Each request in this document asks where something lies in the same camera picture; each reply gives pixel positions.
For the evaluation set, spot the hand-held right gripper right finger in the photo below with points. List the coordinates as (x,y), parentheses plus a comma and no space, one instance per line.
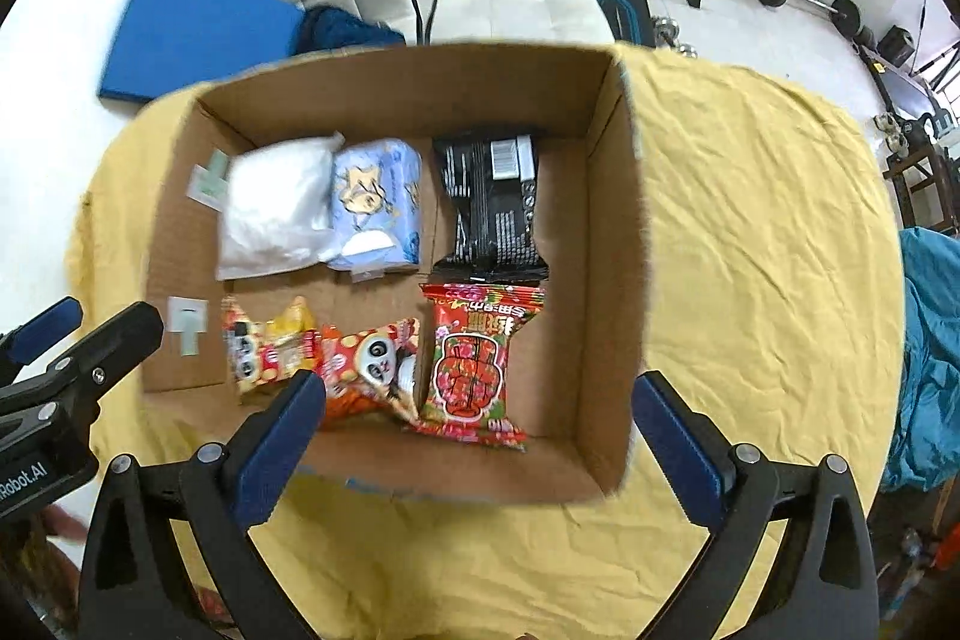
(679,445)

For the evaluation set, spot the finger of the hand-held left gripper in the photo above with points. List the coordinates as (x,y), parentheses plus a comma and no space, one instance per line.
(112,347)
(41,329)

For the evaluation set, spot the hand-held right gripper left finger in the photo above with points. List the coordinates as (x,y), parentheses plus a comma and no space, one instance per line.
(281,445)

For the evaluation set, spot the yellow snack packet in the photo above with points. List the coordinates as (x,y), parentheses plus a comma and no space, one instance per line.
(262,347)

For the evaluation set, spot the orange panda snack packet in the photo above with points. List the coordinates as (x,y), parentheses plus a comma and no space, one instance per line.
(367,362)

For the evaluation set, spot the cardboard box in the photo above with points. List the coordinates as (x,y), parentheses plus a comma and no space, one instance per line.
(592,310)

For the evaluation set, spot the red snack packet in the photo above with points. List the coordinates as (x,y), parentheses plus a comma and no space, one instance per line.
(469,370)

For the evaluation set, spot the white soft packet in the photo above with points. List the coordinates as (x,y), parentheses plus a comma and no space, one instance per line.
(277,212)

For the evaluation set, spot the light blue tissue pack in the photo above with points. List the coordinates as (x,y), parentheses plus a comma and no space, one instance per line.
(375,197)

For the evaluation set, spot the black snack packet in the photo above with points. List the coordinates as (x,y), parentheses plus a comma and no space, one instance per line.
(487,220)

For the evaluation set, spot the person's left hand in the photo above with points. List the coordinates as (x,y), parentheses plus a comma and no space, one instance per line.
(64,524)

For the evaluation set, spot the yellow tablecloth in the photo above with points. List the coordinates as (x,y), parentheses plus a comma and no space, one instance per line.
(750,235)

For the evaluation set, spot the blue blanket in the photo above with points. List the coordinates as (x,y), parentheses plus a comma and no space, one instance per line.
(930,347)

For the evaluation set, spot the blue foam mat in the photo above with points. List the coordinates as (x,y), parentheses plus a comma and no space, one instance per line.
(195,33)

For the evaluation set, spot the dark wooden chair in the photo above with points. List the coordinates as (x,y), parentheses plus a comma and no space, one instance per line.
(922,175)

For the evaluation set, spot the pair of shoes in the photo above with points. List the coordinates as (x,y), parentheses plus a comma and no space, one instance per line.
(890,132)

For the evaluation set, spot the dark blue cloth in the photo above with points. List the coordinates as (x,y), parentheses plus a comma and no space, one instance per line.
(337,29)

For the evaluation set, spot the chrome dumbbell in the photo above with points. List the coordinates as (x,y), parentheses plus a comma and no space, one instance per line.
(664,31)

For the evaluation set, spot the treadmill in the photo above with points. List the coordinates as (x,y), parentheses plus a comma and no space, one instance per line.
(907,93)

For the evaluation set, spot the black box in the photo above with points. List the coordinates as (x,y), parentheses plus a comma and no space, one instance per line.
(896,45)

